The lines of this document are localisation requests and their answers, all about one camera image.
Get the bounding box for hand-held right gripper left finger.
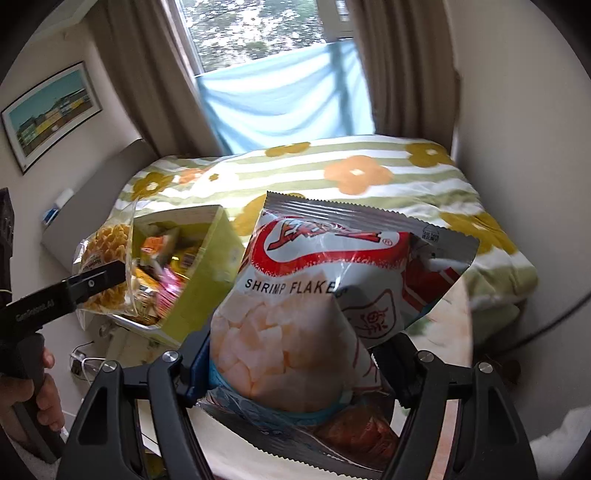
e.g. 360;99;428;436
58;330;218;480

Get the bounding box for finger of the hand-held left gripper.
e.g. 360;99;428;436
64;260;127;308

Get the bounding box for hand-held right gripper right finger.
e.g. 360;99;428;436
372;332;539;480

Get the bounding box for clear waffle snack bag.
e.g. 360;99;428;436
71;222;139;324

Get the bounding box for green cardboard box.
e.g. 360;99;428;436
99;205;243;349

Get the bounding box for red white snack packet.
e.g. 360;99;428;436
196;190;481;474

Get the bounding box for person's left hand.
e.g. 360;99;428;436
0;346;66;444

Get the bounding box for white table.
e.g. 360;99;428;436
106;277;474;480

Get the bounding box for grey headboard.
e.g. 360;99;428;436
41;137;160;273

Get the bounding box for white lint roller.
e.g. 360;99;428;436
44;187;75;224

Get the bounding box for framed house picture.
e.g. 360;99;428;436
0;61;103;174

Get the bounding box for hanging pale clothes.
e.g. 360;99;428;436
531;406;591;480

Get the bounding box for floral striped blanket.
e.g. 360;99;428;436
113;135;539;340

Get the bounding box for brown curtain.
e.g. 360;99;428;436
346;0;462;139
88;0;222;158

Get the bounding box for light blue cloth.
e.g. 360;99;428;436
196;41;376;155

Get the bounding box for window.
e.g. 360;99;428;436
173;0;356;75

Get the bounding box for white charger cable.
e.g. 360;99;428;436
69;342;109;384

